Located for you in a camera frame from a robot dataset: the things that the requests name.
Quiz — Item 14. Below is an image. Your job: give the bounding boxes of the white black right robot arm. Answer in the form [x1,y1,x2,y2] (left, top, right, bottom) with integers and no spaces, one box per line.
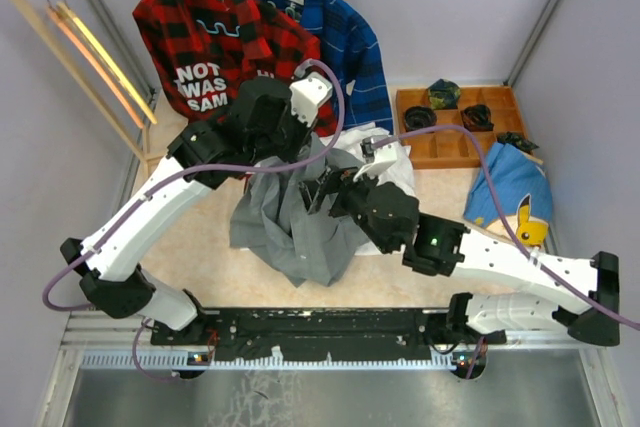
[298,168,620,347]

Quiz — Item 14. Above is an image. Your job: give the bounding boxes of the red black plaid shirt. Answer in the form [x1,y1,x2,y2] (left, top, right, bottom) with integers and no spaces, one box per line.
[132,0,321,123]

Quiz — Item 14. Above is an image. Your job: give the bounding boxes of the yellow hanger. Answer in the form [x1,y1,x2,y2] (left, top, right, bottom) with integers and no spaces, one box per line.
[51,2,157,129]

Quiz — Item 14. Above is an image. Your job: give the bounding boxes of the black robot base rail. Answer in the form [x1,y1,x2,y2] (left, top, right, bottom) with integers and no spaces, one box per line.
[151,308,480,362]

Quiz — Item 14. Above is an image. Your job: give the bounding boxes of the rolled dark tie by cloth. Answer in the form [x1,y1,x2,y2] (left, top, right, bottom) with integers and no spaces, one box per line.
[496,131,539,154]

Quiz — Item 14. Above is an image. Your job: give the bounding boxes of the rolled black orange tie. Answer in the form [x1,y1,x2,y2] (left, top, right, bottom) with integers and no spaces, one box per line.
[461,104,494,132]

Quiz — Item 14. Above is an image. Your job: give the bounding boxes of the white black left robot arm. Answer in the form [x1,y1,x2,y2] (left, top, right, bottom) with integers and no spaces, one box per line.
[60,73,333,344]

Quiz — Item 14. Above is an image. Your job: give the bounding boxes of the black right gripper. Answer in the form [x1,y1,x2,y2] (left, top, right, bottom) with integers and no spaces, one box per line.
[296,162,395,255]

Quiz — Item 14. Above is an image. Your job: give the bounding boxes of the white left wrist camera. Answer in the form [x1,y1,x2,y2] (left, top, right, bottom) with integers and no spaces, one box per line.
[289,72,333,127]

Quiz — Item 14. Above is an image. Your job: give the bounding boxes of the blue plaid shirt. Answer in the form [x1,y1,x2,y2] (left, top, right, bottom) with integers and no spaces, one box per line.
[262,0,394,132]

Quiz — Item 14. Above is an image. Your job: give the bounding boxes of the orange hanger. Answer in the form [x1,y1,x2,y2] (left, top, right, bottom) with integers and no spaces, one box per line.
[47,6,146,129]

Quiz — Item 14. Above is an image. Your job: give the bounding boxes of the rolled green blue tie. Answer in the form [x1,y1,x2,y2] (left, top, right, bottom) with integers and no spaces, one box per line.
[427,79,461,110]

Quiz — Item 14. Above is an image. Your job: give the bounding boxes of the grey button shirt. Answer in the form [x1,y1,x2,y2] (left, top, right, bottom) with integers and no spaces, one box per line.
[230,129,375,287]

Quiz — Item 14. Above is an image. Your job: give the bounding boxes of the light blue pikachu cloth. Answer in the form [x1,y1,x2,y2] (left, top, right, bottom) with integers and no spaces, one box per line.
[463,142,553,247]

